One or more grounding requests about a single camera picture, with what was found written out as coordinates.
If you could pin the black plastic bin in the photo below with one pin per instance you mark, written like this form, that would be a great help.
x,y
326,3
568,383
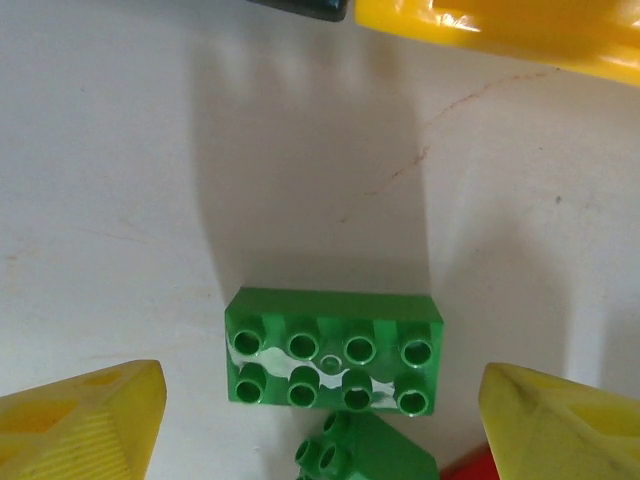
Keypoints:
x,y
320,7

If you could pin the long green lego brick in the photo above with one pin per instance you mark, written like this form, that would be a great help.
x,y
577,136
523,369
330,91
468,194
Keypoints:
x,y
330,310

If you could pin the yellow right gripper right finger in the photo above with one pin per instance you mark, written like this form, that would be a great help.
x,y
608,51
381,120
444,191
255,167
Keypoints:
x,y
575,435

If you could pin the long red lego brick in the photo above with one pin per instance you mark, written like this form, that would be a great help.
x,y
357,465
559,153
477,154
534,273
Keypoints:
x,y
470,467

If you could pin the small sloped green lego brick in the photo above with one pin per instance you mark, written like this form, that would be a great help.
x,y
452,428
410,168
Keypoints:
x,y
380,450

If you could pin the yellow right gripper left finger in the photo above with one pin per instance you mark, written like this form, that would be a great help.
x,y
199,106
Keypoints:
x,y
65,430

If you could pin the yellow plastic bin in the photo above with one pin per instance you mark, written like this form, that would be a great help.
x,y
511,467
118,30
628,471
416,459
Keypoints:
x,y
500,25

